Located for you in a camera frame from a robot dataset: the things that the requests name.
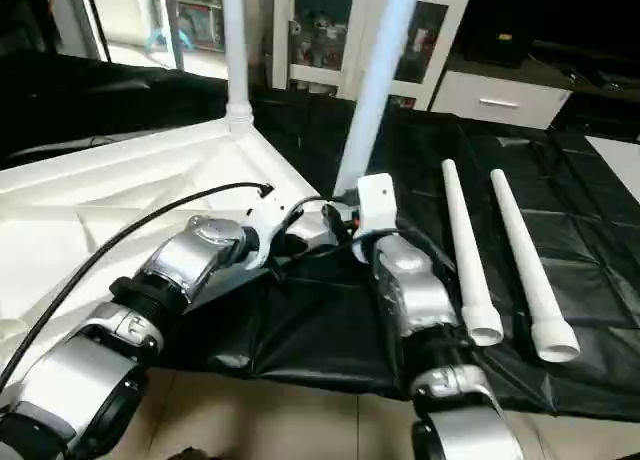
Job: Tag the white plastic table leg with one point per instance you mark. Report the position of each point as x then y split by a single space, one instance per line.
530 270
237 50
465 250
378 80

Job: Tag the white plastic table top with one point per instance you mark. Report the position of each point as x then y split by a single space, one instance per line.
90 210

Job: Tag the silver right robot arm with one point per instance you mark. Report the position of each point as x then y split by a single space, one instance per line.
420 300

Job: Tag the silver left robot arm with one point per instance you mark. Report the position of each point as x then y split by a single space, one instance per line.
170 280

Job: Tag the black work mat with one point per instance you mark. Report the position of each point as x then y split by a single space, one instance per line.
320 330

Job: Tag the white glass-door cabinet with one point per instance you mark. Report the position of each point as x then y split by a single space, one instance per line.
330 40

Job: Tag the white drawer unit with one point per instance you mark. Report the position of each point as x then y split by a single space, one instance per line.
500 98

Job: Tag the blue grey floor appliance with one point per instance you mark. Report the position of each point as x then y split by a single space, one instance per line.
190 20

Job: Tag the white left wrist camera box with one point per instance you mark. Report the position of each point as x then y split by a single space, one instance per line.
262 225

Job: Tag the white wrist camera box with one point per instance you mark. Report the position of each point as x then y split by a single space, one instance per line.
376 205
262 225

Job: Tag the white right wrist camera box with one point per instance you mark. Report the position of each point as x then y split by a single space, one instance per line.
376 205

